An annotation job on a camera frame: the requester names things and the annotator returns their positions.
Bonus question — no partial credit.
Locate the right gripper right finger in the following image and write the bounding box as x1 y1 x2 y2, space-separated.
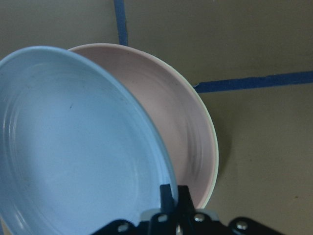
177 186 220 235

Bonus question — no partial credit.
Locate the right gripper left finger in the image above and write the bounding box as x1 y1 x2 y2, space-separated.
148 184 177 235

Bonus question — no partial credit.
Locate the blue plate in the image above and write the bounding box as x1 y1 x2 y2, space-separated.
0 47 178 235

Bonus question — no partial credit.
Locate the pink plate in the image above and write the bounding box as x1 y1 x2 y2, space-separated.
67 43 219 209

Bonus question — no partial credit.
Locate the cream white plate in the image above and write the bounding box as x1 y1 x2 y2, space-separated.
156 58 219 209

